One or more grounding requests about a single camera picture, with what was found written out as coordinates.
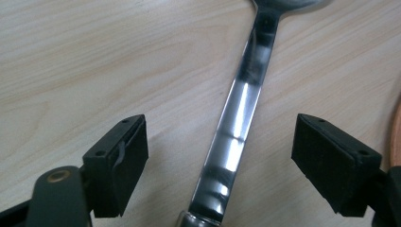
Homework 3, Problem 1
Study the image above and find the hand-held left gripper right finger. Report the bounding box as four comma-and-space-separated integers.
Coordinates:
290, 113, 383, 218

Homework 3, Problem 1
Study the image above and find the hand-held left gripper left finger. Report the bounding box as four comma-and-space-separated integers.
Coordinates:
82, 113, 149, 219

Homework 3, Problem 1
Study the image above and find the orange spatula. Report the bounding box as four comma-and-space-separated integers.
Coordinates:
389, 97, 401, 168

